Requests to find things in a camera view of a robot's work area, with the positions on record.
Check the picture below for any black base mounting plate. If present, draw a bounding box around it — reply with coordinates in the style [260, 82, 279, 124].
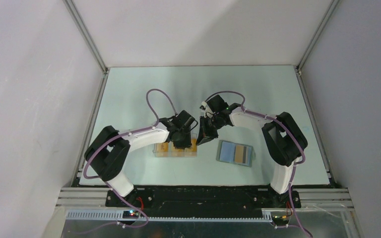
[105, 185, 301, 219]

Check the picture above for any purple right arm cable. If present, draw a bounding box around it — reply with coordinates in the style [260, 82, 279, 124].
[205, 90, 314, 237]

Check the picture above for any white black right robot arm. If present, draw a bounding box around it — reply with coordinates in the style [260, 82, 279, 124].
[196, 93, 308, 207]

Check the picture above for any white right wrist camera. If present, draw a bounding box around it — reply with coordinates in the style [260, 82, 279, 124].
[199, 101, 208, 113]

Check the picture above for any aluminium frame rail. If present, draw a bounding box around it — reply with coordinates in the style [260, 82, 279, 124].
[57, 184, 354, 221]

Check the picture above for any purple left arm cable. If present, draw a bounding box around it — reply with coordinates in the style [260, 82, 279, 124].
[82, 88, 178, 228]

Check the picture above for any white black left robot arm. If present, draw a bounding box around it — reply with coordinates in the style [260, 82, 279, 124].
[82, 110, 198, 207]

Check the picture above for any clear plastic tray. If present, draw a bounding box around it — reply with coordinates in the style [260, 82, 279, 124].
[152, 133, 197, 158]

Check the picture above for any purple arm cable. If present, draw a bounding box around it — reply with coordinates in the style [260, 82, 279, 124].
[82, 88, 178, 228]
[205, 90, 314, 237]

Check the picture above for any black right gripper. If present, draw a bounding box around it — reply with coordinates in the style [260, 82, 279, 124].
[196, 114, 223, 146]

